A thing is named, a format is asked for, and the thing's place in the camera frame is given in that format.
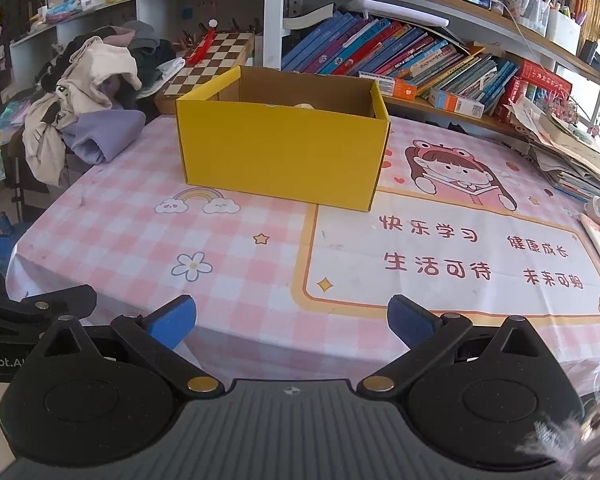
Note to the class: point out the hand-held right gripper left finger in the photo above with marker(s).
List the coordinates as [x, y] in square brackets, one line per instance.
[172, 322]

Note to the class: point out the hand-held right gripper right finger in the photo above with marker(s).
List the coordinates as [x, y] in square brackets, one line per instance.
[412, 322]

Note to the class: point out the yellow cardboard box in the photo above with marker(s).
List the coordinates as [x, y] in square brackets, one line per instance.
[280, 155]

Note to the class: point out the pink checked desktop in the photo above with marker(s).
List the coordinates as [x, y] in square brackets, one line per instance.
[130, 240]

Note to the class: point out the lavender sweatshirt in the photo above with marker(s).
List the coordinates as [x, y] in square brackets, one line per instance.
[102, 135]

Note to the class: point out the cream hooded garment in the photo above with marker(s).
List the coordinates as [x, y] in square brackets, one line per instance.
[90, 75]

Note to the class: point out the fuzzy purple grey cloth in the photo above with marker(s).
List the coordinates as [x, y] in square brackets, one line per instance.
[570, 440]

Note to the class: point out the orange white medicine box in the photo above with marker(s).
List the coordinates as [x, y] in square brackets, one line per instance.
[397, 87]
[455, 102]

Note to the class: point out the messy stack of papers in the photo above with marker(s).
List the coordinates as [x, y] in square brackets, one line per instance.
[565, 150]

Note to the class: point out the blue wipes packet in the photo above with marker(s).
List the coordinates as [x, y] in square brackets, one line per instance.
[62, 12]

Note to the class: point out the dark grey clothes pile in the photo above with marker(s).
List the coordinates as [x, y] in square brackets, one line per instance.
[150, 50]

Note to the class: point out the wooden chess board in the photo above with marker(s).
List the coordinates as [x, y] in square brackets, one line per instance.
[215, 67]

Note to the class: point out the white tissue packet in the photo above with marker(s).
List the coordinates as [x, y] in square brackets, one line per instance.
[91, 1]

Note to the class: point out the red boxed book set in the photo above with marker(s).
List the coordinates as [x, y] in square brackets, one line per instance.
[540, 82]

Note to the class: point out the row of leaning paperback books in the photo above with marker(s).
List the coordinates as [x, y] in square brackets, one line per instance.
[395, 50]

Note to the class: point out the red tassel ornament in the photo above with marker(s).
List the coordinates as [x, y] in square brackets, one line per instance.
[202, 45]

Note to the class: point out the white desk lamp bar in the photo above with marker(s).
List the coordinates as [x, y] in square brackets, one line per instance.
[395, 10]

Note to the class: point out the white wooden bookshelf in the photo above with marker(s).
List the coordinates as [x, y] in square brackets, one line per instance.
[272, 20]

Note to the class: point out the white pen holder box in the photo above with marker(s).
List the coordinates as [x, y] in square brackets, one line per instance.
[564, 32]

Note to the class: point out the clear pen holder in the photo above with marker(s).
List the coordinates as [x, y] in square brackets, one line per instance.
[525, 5]

